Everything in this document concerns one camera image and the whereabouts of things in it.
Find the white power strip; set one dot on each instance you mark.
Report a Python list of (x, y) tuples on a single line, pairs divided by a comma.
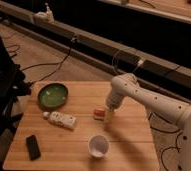
[(47, 15)]

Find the metal rail beam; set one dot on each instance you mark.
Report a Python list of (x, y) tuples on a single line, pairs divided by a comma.
[(156, 49)]

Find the red pepper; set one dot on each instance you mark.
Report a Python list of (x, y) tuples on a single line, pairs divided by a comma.
[(99, 112)]

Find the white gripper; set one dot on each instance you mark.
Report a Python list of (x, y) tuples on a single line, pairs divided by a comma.
[(113, 101)]

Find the white plastic bottle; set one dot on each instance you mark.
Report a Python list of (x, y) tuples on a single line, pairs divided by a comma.
[(60, 119)]

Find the black tripod stand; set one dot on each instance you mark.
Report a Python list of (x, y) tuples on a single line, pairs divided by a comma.
[(12, 85)]

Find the white ceramic cup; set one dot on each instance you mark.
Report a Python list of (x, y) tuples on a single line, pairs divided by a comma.
[(98, 146)]

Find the green bowl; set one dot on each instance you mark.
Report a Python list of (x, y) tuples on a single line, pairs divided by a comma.
[(52, 96)]

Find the white sponge block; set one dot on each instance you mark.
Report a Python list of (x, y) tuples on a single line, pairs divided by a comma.
[(99, 117)]

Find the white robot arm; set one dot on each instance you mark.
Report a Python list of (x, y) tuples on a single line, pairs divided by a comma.
[(175, 111)]

